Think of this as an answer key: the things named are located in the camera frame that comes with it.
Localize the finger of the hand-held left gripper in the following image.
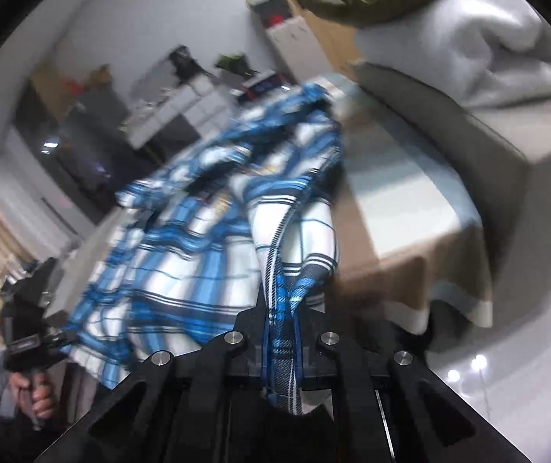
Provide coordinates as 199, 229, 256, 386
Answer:
46, 325, 79, 350

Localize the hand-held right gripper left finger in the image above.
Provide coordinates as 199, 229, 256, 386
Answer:
34, 298, 270, 463

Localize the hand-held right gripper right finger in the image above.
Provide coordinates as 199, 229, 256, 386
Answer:
301, 298, 533, 463

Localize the blue plaid shirt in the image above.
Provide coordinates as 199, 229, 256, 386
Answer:
65, 82, 348, 418

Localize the person's left hand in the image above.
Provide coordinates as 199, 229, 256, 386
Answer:
7, 369, 58, 422

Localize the checkered bed sheet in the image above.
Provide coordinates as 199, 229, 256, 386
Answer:
63, 74, 494, 343

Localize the white dressing desk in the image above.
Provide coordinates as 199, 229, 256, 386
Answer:
125, 76, 238, 151

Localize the flat cardboard sheet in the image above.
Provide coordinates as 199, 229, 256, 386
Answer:
28, 68, 71, 107

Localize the black and red box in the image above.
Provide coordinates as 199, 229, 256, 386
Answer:
241, 71, 289, 103

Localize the open cardboard box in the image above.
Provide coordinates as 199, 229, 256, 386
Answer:
85, 65, 113, 90

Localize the black bag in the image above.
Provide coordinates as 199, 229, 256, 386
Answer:
168, 46, 200, 72

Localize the wooden door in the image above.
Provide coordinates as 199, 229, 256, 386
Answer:
261, 0, 358, 80

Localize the black shoe box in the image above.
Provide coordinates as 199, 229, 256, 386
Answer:
251, 0, 292, 17

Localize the white fleece cloth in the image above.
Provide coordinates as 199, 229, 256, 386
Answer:
355, 0, 551, 112

